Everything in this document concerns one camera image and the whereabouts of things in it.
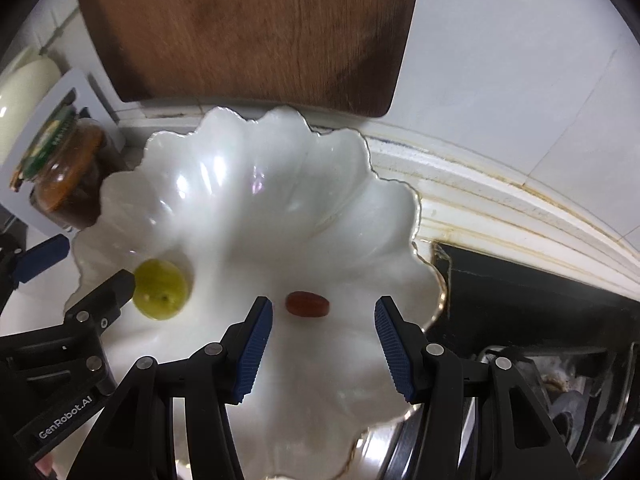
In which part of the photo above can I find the red jujube date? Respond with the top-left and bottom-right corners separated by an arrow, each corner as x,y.
285,290 -> 331,319

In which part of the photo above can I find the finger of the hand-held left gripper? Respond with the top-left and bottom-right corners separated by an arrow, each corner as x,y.
62,269 -> 137,356
0,233 -> 71,313

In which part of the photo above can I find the black glass gas stove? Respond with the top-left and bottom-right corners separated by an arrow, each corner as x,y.
390,242 -> 640,480

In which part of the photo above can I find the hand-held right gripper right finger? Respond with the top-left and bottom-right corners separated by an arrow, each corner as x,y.
374,296 -> 581,480

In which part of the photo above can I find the green plum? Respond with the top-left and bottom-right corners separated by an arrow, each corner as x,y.
132,258 -> 191,322

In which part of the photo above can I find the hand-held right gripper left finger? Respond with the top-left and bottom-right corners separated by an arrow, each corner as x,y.
67,296 -> 274,480

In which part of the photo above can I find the white scalloped ceramic bowl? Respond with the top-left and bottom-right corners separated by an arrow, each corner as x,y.
64,105 -> 447,480

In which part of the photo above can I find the glass sauce jar green lid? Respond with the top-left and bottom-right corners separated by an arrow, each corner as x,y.
11,102 -> 118,228

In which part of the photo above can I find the wooden cutting board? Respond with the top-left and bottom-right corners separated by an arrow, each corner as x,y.
72,0 -> 425,118

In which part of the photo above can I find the cream ceramic teapot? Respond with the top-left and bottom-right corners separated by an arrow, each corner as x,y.
0,47 -> 63,161

